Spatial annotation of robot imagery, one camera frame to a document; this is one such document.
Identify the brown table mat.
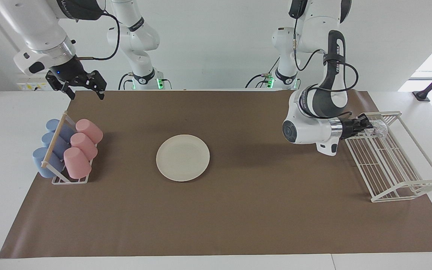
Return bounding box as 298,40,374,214
0,90,432,259

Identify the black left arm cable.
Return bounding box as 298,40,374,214
293,0,360,120

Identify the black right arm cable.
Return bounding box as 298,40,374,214
76,13,121,61

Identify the white wall socket box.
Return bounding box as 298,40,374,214
16,81,51,92

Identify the black base cable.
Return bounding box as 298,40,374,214
245,56,281,89
118,73,134,90

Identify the pink plastic cup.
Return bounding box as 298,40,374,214
75,119,104,144
70,133,98,161
63,147,92,179

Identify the cup rack with wooden bar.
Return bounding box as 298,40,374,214
41,111,98,185

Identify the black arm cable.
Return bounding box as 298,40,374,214
293,0,360,120
76,13,121,61

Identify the white wire dish rack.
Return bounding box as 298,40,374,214
341,111,432,203

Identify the cream round plate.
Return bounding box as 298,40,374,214
156,135,210,182

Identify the blue plastic cup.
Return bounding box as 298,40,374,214
46,119,76,142
42,132,70,160
32,147,65,178

